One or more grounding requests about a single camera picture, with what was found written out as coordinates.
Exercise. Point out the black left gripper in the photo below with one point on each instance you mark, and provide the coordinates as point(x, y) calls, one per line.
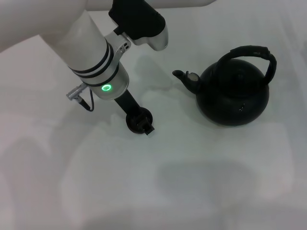
point(128, 104)

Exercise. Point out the small black teacup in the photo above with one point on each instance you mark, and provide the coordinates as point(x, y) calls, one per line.
point(132, 124)

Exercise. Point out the black round teapot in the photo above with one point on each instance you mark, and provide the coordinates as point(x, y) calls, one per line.
point(230, 100)

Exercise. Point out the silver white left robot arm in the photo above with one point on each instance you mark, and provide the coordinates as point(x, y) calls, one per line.
point(81, 45)

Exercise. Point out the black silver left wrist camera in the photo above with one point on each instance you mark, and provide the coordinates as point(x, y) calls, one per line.
point(144, 24)

